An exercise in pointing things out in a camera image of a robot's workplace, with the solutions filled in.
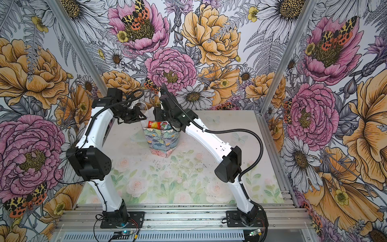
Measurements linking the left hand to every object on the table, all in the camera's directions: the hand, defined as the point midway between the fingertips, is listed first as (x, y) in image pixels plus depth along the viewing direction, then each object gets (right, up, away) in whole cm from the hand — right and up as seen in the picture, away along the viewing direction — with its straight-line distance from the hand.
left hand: (145, 121), depth 84 cm
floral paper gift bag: (+9, -11, +1) cm, 14 cm away
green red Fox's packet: (+10, -2, +3) cm, 11 cm away
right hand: (+8, +3, -5) cm, 10 cm away
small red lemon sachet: (+6, -2, +1) cm, 7 cm away
